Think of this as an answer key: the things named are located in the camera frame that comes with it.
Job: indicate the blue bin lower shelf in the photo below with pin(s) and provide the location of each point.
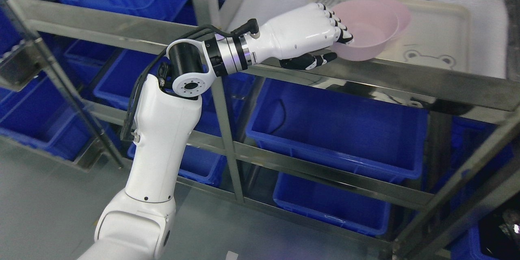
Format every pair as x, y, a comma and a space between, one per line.
331, 205

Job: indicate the pink plastic bowl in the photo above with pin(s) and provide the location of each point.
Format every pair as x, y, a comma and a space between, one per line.
372, 24

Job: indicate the cream plastic tray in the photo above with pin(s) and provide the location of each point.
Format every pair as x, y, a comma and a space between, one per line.
438, 36

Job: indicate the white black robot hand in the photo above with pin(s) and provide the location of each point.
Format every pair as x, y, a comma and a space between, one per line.
292, 37

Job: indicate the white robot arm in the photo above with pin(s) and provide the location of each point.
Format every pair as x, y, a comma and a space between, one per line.
164, 108

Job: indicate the steel shelf rack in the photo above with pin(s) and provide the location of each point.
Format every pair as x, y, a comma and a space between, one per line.
494, 101

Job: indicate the blue bin middle shelf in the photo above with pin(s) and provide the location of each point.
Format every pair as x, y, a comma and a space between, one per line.
371, 138

